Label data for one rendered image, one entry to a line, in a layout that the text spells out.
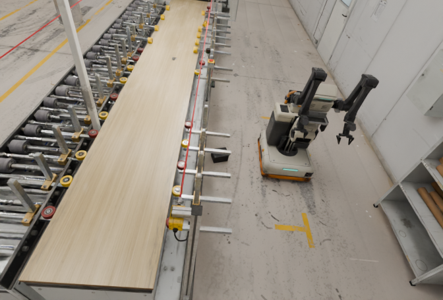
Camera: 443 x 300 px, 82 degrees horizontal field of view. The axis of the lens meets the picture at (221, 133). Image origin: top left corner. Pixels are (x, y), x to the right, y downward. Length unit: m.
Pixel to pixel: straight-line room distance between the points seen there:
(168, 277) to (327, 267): 1.67
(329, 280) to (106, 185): 2.21
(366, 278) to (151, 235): 2.20
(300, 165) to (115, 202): 2.15
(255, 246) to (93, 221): 1.61
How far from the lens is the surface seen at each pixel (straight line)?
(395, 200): 3.80
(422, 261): 3.49
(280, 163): 3.17
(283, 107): 3.11
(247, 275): 2.72
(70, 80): 3.29
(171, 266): 2.02
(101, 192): 2.03
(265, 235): 2.92
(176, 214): 0.96
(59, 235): 1.94
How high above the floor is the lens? 2.53
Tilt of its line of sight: 43 degrees down
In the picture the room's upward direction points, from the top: 10 degrees clockwise
